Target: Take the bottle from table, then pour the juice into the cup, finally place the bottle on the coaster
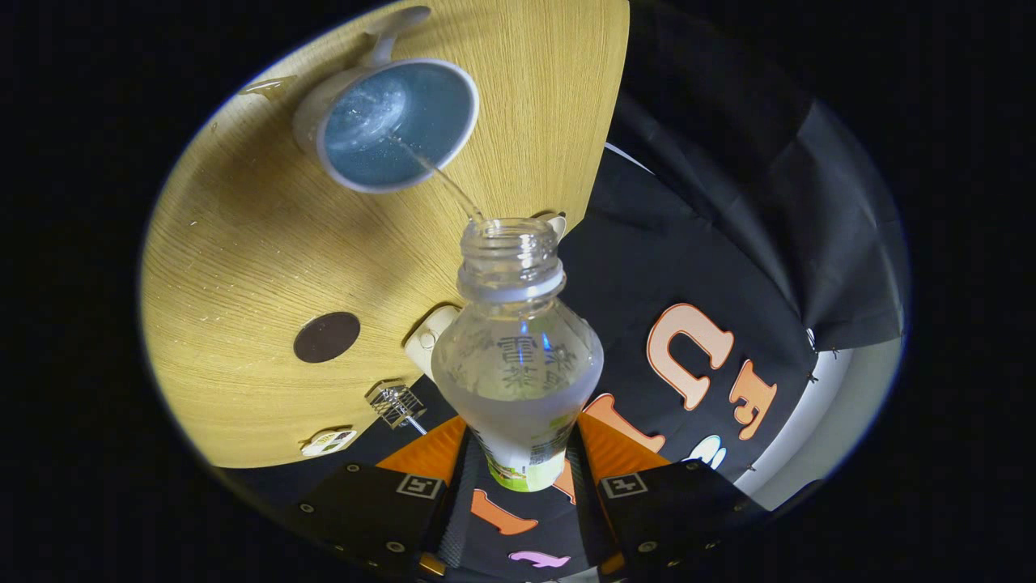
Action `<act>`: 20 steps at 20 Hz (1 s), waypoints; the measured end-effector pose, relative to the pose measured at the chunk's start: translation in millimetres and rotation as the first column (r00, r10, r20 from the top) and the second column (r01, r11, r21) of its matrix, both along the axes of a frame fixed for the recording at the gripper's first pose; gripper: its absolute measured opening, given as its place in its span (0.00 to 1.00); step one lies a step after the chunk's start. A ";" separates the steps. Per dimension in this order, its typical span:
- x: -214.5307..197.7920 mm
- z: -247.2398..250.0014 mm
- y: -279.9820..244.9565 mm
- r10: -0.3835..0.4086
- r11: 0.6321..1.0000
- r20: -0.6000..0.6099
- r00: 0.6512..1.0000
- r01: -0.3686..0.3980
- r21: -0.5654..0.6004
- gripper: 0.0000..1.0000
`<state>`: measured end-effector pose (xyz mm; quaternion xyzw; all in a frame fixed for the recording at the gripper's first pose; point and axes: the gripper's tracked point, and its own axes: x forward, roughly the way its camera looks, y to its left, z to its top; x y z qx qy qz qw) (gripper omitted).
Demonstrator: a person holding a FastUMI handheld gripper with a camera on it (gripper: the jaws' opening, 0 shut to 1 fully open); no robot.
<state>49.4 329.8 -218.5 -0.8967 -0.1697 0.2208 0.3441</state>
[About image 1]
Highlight white square plate with bread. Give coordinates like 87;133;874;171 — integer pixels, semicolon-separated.
404;304;461;380

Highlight wire mesh utensil basket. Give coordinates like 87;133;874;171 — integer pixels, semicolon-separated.
366;378;428;436

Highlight wooden table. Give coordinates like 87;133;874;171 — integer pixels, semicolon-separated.
139;0;631;470

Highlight spilled liquid puddle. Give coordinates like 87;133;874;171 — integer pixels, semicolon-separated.
239;75;299;100

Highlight dark round coaster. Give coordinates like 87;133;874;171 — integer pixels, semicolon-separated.
293;312;362;364

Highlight white cup with blue inside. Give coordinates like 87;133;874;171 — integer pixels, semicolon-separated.
291;6;480;194

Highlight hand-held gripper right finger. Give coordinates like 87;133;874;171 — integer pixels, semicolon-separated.
567;411;771;581

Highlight white divided dish with beans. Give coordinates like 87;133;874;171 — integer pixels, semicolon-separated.
300;428;358;457

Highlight clear plastic juice bottle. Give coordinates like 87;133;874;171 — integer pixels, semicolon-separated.
431;217;605;493

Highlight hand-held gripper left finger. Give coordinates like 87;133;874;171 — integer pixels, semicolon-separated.
283;416;479;578

